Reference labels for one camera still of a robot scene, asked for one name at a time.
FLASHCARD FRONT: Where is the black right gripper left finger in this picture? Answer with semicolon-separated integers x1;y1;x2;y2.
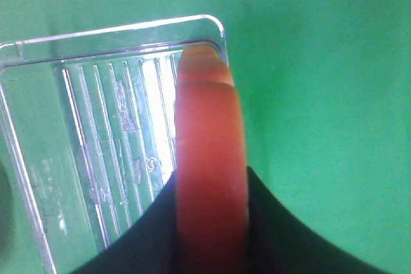
73;174;179;273

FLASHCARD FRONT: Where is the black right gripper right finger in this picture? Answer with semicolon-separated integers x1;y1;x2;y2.
247;167;384;273

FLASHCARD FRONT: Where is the white bread slice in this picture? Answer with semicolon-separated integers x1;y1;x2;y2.
175;44;249;273

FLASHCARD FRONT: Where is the right clear plastic tray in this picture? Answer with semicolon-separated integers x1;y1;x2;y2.
1;14;228;273

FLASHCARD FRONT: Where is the green tablecloth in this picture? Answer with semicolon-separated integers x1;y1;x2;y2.
1;0;410;273

